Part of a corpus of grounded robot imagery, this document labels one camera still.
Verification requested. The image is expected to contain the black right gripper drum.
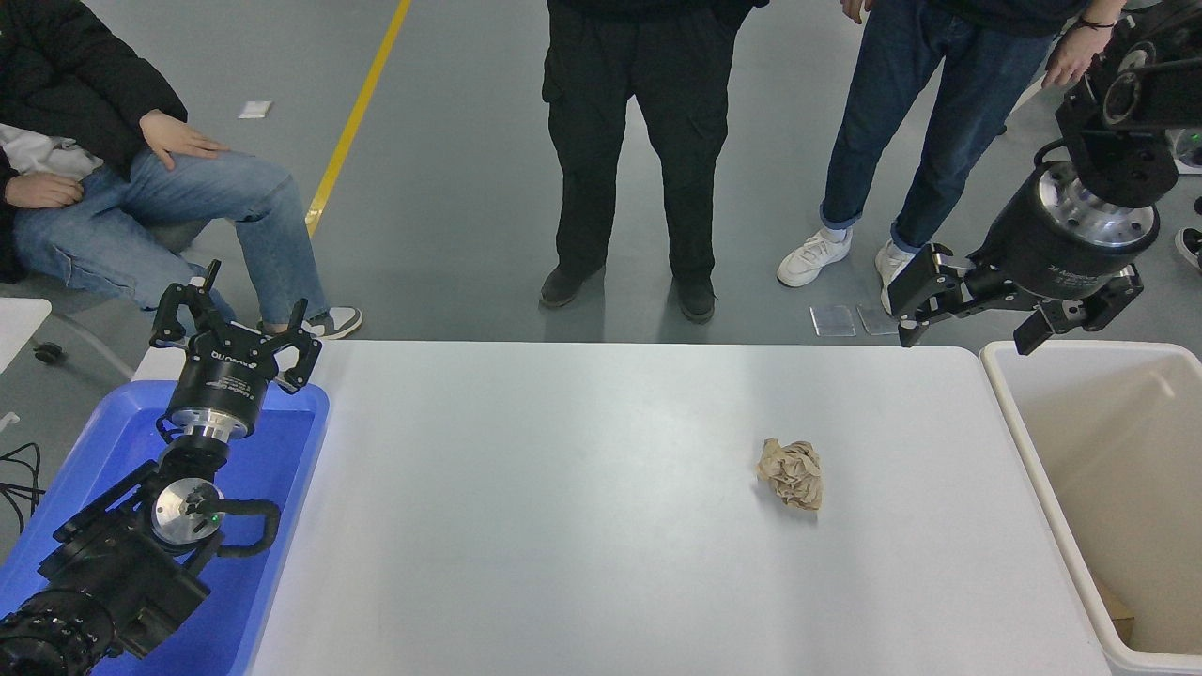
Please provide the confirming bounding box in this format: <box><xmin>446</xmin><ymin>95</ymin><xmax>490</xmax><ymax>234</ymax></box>
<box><xmin>972</xmin><ymin>174</ymin><xmax>1161</xmax><ymax>301</ymax></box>

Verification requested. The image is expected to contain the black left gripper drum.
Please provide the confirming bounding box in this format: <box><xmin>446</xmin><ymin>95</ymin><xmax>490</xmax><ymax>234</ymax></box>
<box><xmin>167</xmin><ymin>338</ymin><xmax>285</xmax><ymax>428</ymax></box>

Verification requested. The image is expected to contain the tan paper ball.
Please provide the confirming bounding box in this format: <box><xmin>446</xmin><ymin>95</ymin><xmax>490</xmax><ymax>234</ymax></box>
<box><xmin>757</xmin><ymin>438</ymin><xmax>824</xmax><ymax>512</ymax></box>

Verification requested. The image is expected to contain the person's left hand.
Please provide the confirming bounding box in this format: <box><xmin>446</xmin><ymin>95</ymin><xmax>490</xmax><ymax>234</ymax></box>
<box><xmin>141</xmin><ymin>110</ymin><xmax>229</xmax><ymax>172</ymax></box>
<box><xmin>1042</xmin><ymin>19</ymin><xmax>1118</xmax><ymax>90</ymax></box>

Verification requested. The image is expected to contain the blue plastic tray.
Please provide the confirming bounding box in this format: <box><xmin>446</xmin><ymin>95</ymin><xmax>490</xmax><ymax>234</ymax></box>
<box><xmin>0</xmin><ymin>380</ymin><xmax>331</xmax><ymax>676</ymax></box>

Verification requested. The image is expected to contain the person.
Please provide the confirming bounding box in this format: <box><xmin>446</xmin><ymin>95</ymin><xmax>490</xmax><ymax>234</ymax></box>
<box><xmin>777</xmin><ymin>0</ymin><xmax>1128</xmax><ymax>315</ymax></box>
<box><xmin>0</xmin><ymin>0</ymin><xmax>363</xmax><ymax>341</ymax></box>
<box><xmin>540</xmin><ymin>0</ymin><xmax>771</xmax><ymax>325</ymax></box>

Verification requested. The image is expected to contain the grey office chair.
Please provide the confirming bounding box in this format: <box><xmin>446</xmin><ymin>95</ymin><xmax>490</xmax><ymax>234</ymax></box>
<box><xmin>28</xmin><ymin>218</ymin><xmax>209</xmax><ymax>378</ymax></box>

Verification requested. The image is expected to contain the large pale bin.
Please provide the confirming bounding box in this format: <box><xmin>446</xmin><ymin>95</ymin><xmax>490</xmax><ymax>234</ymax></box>
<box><xmin>979</xmin><ymin>340</ymin><xmax>1202</xmax><ymax>676</ymax></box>

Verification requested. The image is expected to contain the small white table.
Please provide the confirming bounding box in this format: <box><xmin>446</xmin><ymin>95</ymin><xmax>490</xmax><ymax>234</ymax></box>
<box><xmin>0</xmin><ymin>298</ymin><xmax>53</xmax><ymax>373</ymax></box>

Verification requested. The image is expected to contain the black cable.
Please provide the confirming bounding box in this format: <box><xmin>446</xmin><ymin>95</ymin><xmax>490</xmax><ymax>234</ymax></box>
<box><xmin>0</xmin><ymin>441</ymin><xmax>44</xmax><ymax>536</ymax></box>

